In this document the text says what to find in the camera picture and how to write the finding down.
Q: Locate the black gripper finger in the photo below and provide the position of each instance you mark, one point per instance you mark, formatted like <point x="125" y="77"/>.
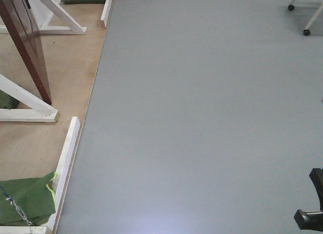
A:
<point x="308" y="220"/>
<point x="316" y="178"/>

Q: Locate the brown wooden door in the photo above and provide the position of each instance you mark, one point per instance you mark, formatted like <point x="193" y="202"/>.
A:
<point x="31" y="51"/>

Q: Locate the white chair leg with caster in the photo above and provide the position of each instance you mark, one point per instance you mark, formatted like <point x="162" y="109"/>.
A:
<point x="291" y="5"/>

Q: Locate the near white edge batten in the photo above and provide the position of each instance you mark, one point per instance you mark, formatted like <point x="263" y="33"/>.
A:
<point x="62" y="170"/>

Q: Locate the white edge batten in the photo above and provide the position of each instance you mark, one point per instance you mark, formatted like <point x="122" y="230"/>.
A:
<point x="62" y="170"/>
<point x="105" y="16"/>

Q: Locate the far white edge batten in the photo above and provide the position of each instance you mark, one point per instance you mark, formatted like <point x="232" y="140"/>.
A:
<point x="105" y="16"/>

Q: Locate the far white diagonal brace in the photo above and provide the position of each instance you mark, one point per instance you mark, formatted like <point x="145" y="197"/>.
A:
<point x="15" y="27"/>

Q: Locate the white diagonal brace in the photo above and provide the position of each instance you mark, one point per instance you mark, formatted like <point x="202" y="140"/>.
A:
<point x="15" y="27"/>
<point x="38" y="111"/>

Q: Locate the near white diagonal brace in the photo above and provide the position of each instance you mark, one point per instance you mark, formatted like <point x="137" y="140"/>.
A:
<point x="38" y="111"/>

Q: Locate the near green sandbag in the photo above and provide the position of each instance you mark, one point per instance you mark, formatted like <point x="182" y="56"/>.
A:
<point x="27" y="199"/>

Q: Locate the plywood base platform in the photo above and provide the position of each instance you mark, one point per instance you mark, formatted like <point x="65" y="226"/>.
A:
<point x="49" y="58"/>

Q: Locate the small green sandbag behind brace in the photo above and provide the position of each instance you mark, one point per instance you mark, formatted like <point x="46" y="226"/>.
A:
<point x="7" y="101"/>

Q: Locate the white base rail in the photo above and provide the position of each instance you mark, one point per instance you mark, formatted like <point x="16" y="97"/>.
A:
<point x="23" y="229"/>

